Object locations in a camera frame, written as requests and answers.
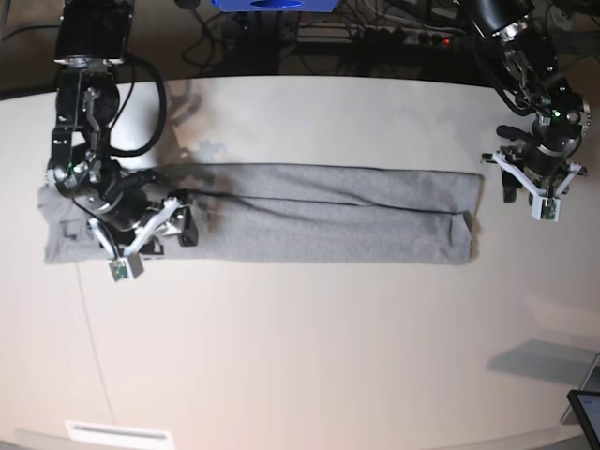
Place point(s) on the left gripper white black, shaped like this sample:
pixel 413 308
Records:
pixel 540 166

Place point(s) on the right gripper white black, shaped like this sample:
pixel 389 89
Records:
pixel 97 210

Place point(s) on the grey T-shirt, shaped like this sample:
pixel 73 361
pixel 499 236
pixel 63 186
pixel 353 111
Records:
pixel 295 213

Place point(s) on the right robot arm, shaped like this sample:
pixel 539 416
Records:
pixel 93 41

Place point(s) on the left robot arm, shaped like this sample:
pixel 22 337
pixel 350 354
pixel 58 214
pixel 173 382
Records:
pixel 521 65

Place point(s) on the tablet with stand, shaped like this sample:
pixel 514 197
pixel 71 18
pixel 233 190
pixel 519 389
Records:
pixel 583 408

